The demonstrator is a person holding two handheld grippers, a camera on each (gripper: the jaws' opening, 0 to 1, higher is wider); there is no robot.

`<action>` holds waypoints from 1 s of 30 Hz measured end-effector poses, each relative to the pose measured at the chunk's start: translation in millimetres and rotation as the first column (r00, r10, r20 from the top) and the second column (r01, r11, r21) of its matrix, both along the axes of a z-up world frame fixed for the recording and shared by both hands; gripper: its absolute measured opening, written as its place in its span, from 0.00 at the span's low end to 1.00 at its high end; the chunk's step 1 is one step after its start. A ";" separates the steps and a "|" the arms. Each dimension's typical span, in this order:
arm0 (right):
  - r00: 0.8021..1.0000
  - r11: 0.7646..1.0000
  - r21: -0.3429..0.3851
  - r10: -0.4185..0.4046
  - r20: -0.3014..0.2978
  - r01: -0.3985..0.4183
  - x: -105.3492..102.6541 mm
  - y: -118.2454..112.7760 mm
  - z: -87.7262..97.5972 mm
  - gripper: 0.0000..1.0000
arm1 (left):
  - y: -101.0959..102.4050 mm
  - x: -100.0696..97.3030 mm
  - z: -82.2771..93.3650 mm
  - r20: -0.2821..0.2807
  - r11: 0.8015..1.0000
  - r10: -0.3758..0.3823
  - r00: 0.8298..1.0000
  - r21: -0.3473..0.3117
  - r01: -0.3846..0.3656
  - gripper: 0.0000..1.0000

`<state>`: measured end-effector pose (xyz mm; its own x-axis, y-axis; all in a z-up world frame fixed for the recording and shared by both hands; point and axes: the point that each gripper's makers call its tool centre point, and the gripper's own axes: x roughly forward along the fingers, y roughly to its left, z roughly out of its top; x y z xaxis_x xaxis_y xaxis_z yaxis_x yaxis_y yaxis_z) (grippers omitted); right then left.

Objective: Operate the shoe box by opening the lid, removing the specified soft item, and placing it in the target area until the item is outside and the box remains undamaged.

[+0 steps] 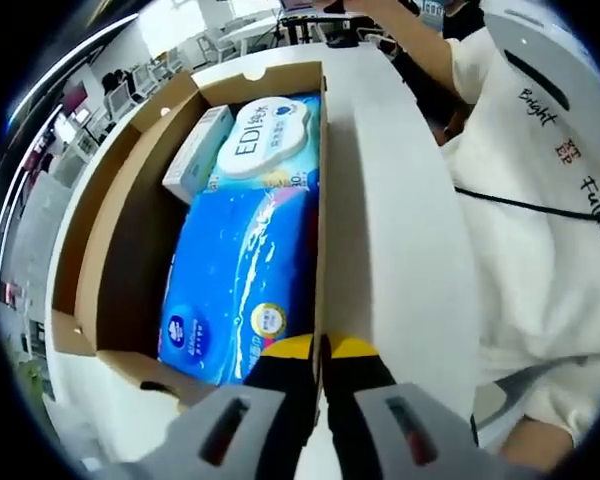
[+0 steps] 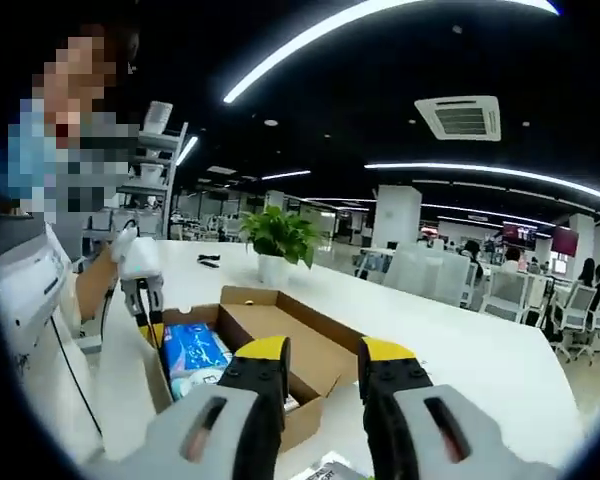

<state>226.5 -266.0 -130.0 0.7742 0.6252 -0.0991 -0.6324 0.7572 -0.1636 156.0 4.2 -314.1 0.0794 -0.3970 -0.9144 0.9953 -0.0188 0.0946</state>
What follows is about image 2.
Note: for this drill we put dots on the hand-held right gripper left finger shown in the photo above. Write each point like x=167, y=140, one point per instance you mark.
x=250, y=395

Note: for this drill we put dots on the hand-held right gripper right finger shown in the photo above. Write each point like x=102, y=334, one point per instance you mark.
x=400, y=400

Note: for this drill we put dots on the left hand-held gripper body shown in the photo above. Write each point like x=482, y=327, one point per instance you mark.
x=137, y=257

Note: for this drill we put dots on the blue soft tissue pack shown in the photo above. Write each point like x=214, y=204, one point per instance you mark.
x=195, y=350

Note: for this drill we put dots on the brown cardboard shoe box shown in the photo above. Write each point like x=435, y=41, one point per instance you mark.
x=305, y=345

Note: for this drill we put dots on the white storage box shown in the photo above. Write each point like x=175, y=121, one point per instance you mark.
x=152, y=175

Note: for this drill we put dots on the grey printed packet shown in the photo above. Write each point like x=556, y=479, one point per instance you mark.
x=332, y=467

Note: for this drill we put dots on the grey metal shelving rack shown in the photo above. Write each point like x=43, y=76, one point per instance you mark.
x=172, y=165

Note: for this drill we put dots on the white grey chest device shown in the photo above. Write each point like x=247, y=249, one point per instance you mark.
x=25, y=285

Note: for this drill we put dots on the short ceiling light strip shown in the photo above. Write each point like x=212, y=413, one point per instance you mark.
x=187, y=150

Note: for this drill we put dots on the person's white shirt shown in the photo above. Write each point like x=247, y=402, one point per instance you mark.
x=45, y=390

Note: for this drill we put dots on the white desk partition panel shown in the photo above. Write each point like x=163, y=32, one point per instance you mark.
x=425, y=275

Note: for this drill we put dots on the white ribbed basket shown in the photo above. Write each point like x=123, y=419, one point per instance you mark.
x=157, y=117

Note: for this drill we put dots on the green plant in white pot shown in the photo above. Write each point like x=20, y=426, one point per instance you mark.
x=280, y=240

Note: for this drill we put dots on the row of white office chairs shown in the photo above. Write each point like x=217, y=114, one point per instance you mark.
x=530, y=300

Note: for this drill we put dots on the red hanging display screen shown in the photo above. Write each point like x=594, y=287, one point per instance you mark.
x=519, y=236
x=565, y=242

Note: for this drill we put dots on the white ceiling air vent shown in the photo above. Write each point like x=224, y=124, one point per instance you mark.
x=457, y=118

